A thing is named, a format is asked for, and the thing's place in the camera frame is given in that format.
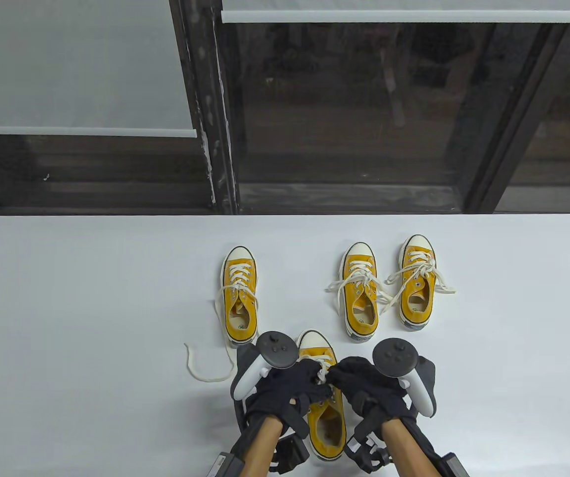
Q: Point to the person's left hand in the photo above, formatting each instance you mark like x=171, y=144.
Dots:
x=285, y=392

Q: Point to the person's right hand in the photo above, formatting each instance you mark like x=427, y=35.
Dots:
x=369, y=397

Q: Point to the yellow canvas shoe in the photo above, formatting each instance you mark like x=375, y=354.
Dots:
x=362, y=318
x=327, y=432
x=416, y=305
x=230, y=303

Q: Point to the person's left forearm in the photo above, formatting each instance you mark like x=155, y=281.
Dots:
x=260, y=447

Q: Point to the person's right forearm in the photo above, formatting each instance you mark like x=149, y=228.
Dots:
x=406, y=452

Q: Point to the white grey tracking controller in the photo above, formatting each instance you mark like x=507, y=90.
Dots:
x=394, y=357
x=245, y=382

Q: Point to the black power box white label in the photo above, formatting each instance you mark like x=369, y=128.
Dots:
x=220, y=467

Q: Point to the black grey power box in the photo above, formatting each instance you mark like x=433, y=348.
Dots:
x=456, y=467

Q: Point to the white roller blind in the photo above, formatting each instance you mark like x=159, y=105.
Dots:
x=66, y=64
x=389, y=15

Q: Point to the dark window frame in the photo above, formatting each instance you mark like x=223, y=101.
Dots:
x=215, y=124

